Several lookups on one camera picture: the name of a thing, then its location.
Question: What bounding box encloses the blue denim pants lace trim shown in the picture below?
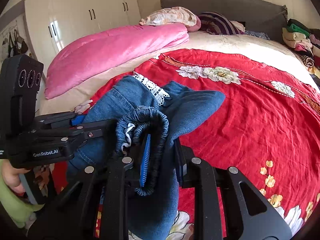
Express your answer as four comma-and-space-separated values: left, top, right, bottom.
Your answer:
67, 74, 225, 239

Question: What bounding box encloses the green left sleeve forearm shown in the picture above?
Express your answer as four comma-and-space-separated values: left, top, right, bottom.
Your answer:
1, 160, 43, 229

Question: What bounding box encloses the left hand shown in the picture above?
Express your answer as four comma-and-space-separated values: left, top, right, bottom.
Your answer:
2, 160, 29, 195

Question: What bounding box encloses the cream bed sheet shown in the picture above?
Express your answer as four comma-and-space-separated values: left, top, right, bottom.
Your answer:
38, 31, 317, 115

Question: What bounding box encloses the pink quilt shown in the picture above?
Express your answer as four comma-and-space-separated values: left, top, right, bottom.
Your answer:
44, 23, 189, 99

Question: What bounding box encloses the white wardrobe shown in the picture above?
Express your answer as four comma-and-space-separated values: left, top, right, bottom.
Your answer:
1, 0, 140, 69

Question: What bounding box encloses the purple striped pillow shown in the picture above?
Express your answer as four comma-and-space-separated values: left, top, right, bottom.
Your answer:
198, 12, 244, 35

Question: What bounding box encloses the floral pillow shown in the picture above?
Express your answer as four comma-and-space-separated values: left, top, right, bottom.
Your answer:
139, 7, 201, 33

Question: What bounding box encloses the dark grey headboard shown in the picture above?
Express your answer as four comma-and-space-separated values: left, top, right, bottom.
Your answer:
160, 0, 287, 44

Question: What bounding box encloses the stack of folded clothes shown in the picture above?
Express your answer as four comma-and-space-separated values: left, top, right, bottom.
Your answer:
282, 19, 319, 80

